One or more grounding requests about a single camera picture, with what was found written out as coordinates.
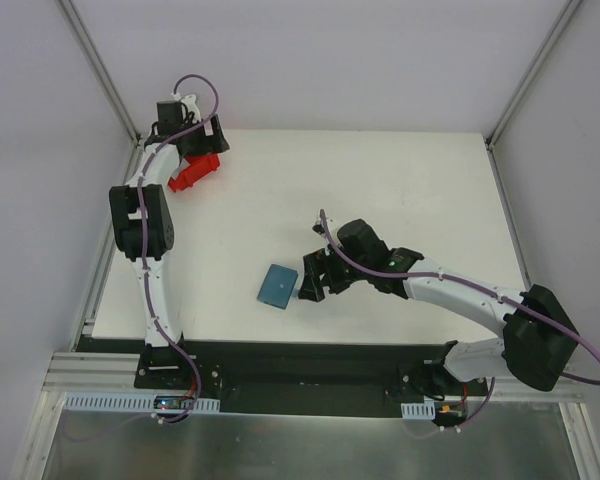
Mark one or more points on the red plastic bin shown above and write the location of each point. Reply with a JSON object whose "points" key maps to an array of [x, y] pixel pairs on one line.
{"points": [[191, 170]]}

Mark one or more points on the right white cable duct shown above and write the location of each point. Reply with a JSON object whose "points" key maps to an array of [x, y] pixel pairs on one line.
{"points": [[418, 411]]}

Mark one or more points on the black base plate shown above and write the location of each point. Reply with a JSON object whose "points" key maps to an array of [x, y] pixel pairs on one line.
{"points": [[365, 381]]}

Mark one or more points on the aluminium frame post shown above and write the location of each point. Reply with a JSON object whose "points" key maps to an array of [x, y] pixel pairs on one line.
{"points": [[557, 30], [99, 70]]}

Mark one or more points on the right aluminium frame post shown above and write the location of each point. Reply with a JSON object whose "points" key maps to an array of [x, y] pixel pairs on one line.
{"points": [[557, 30]]}

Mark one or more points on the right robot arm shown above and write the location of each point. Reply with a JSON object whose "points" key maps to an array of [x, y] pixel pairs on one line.
{"points": [[533, 337]]}

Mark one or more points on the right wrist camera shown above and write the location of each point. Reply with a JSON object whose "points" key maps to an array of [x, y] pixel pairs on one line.
{"points": [[322, 225]]}

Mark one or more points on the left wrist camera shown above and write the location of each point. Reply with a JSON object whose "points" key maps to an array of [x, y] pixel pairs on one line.
{"points": [[190, 101]]}

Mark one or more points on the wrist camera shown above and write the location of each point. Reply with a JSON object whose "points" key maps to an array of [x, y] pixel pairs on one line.
{"points": [[190, 101], [322, 225]]}

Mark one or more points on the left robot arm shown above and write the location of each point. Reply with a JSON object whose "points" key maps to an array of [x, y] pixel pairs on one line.
{"points": [[144, 233]]}

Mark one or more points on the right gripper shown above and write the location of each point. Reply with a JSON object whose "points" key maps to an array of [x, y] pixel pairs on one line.
{"points": [[323, 274]]}

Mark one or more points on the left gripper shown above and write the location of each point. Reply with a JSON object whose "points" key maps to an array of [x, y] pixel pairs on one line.
{"points": [[206, 143]]}

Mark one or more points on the left aluminium frame post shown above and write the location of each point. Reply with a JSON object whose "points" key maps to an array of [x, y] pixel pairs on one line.
{"points": [[99, 70]]}

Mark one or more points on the aluminium front rail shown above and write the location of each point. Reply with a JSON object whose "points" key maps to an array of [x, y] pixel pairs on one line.
{"points": [[115, 372]]}

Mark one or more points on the left white cable duct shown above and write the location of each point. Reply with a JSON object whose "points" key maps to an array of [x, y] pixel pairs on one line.
{"points": [[138, 403]]}

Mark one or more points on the blue leather card holder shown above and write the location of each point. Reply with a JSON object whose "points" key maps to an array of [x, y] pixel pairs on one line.
{"points": [[277, 287]]}

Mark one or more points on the white cable duct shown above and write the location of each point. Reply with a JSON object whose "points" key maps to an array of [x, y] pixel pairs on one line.
{"points": [[418, 411], [138, 403]]}

